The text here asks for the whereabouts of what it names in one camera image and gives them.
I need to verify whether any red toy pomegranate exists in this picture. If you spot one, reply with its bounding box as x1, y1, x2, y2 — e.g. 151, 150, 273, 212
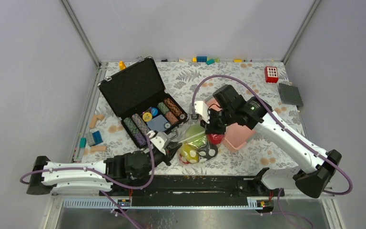
207, 134, 225, 145

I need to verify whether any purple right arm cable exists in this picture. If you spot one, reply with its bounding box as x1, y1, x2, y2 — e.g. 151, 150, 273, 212
191, 74, 354, 196

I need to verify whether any pink chip row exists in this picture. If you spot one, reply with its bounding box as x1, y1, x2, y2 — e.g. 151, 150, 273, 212
165, 111, 179, 125

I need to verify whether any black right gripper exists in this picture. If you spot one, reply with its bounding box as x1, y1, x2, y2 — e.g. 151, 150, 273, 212
202, 107, 237, 135

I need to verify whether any black poker chip case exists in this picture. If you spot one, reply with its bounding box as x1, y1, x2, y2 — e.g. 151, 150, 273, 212
97, 56, 188, 144

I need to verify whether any grey lego baseplate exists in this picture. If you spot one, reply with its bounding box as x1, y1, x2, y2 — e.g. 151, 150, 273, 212
278, 83, 304, 107

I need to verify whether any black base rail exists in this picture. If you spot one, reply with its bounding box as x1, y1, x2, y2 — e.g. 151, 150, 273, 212
107, 175, 285, 208

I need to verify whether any red block with holes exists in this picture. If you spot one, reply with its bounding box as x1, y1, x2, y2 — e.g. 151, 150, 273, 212
264, 66, 279, 83

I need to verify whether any teal toy brick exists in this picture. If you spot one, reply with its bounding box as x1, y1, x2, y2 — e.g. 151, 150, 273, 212
205, 59, 215, 65

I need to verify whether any green toy cabbage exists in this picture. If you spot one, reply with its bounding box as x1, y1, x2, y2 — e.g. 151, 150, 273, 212
183, 124, 205, 142

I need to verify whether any blue playing card deck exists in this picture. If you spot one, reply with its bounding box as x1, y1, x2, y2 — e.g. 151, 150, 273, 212
146, 115, 172, 132

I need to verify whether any clear zip top bag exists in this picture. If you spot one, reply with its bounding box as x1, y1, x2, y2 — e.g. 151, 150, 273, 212
177, 133, 219, 165

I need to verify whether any orange toy piece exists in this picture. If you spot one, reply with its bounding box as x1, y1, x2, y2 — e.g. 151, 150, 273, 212
119, 61, 126, 71

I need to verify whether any pink perforated plastic basket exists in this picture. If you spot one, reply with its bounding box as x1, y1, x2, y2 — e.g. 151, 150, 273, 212
205, 97, 257, 152

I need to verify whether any blue small blind chip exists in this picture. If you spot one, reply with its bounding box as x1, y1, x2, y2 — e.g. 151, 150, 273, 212
151, 107, 159, 117

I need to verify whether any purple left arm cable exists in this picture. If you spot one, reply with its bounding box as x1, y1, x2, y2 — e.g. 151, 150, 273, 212
19, 134, 156, 191

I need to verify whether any purple toy eggplant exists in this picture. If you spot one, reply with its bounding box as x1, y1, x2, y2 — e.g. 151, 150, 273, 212
198, 143, 218, 160

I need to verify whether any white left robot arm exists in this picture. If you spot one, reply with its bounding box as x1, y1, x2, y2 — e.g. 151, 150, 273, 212
20, 139, 182, 196

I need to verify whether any tan wooden block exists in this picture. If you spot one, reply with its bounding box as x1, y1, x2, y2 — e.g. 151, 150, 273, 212
89, 114, 105, 129
90, 146, 107, 153

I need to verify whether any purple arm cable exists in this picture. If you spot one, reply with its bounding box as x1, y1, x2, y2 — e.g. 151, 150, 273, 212
19, 134, 156, 191
191, 74, 354, 196

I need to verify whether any blue brick by case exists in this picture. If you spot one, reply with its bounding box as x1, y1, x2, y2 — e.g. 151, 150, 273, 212
91, 131, 103, 146

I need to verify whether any purple green chip row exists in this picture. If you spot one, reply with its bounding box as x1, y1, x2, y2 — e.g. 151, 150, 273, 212
123, 118, 147, 148

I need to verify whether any orange black chip row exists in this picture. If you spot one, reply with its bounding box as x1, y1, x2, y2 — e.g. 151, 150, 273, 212
163, 98, 183, 119

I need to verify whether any yellow toy star fruit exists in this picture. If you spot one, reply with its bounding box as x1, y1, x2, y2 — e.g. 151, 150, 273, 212
179, 144, 200, 164

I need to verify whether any yellow dealer chip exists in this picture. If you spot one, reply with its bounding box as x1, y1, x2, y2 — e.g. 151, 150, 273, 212
142, 112, 153, 122

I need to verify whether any teal block at edge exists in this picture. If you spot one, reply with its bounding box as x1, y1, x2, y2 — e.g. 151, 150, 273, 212
79, 137, 87, 148

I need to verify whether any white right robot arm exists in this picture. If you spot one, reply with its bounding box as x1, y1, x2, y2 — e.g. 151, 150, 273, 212
193, 85, 342, 198

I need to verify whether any blue toy brick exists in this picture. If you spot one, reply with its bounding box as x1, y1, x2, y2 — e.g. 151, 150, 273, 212
196, 56, 208, 62

